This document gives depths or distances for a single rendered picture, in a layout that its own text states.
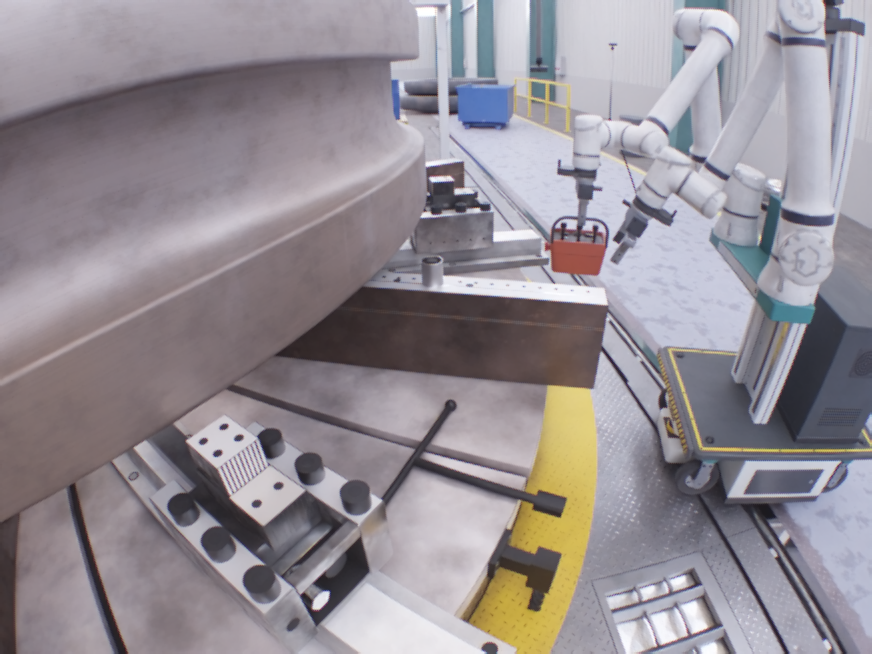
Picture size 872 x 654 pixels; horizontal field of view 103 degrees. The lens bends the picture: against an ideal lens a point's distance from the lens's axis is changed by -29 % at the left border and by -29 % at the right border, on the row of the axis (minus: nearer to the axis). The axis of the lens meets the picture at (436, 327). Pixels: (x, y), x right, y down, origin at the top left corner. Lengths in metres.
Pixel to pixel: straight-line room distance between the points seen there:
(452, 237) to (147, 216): 1.91
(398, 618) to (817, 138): 1.46
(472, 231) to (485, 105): 8.47
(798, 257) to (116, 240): 1.54
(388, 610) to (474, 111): 10.57
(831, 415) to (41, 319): 2.32
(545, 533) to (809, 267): 1.23
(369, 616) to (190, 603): 0.55
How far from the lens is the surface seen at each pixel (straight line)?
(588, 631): 1.65
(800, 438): 2.02
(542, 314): 1.75
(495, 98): 11.00
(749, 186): 1.90
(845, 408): 2.03
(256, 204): 1.22
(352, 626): 1.13
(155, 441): 1.49
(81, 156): 1.03
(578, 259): 1.67
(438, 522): 1.44
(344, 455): 1.65
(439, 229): 2.65
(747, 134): 1.45
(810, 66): 1.29
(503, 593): 1.67
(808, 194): 1.31
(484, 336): 1.82
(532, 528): 1.82
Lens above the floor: 1.48
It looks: 31 degrees down
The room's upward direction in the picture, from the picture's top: 2 degrees counter-clockwise
